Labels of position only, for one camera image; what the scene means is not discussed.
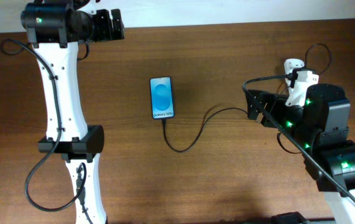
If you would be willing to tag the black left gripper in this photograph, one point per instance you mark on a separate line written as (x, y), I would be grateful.
(107, 33)

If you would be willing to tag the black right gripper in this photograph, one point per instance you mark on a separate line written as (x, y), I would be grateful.
(278, 101)

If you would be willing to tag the blue Galaxy smartphone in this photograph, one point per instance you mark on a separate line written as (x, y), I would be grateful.
(162, 98)

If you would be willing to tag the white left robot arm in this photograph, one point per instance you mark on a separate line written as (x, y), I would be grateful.
(55, 29)

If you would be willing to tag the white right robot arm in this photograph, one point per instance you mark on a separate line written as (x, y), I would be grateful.
(319, 128)

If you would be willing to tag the white power strip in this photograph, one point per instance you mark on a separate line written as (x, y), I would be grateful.
(291, 66)

